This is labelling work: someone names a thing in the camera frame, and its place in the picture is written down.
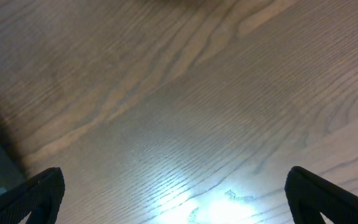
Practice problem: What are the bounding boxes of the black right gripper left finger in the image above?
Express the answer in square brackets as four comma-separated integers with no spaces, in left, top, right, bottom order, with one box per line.
[0,167,65,224]

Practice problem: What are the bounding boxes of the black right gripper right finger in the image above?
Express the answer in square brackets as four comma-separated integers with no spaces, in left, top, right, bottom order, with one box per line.
[285,166,358,224]

